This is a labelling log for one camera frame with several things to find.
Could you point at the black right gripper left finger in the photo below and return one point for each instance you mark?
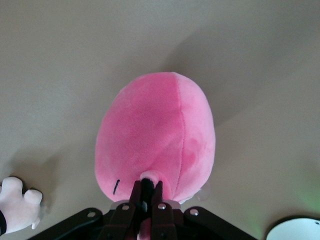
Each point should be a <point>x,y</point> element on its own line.
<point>120,220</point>

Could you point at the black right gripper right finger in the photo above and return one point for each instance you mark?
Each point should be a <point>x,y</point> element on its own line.
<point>165,222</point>

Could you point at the round pink plush toy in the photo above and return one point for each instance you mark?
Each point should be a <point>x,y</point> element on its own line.
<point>150,130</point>

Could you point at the white and pink plush dog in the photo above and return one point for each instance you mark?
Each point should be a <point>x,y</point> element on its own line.
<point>17,207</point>

